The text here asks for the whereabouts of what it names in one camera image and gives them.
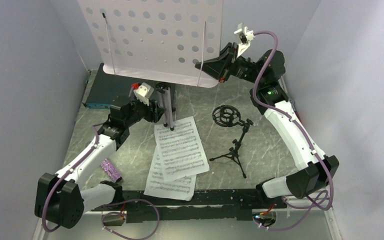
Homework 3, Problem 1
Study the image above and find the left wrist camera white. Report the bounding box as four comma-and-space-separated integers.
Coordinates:
131, 82, 154, 106

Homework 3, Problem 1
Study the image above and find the black microphone tripod with shockmount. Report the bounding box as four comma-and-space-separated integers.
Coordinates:
208, 105, 255, 180

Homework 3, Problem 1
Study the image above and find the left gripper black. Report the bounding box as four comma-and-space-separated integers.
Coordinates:
124, 96, 166, 128

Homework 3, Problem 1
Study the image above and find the lilac perforated music stand desk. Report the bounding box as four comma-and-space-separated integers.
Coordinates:
78, 0, 223, 88

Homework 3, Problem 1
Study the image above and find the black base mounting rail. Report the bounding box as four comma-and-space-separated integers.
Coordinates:
92, 188, 287, 223

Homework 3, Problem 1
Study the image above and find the purple glitter tube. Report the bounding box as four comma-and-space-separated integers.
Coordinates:
100, 158, 123, 183

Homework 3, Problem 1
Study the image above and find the sheet music page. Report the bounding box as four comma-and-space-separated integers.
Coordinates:
154, 116, 210, 182
143, 152, 196, 201

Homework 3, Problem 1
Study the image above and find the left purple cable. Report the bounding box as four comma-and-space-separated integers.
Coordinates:
41, 124, 161, 240

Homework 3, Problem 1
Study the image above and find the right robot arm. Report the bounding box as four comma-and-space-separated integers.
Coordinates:
193, 42, 339, 208

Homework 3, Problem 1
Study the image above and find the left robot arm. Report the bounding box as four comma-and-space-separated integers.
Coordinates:
34, 97, 167, 233

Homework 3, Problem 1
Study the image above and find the top sheet music page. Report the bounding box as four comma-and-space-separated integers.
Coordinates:
154, 116, 210, 182

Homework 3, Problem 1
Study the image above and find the bottom sheet music page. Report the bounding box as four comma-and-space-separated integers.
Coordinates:
143, 152, 196, 201

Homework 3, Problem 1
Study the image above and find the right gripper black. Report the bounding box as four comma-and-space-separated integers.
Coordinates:
195, 42, 264, 85

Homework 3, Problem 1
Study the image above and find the dark network switch box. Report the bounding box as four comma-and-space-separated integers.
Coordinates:
83, 63, 163, 111

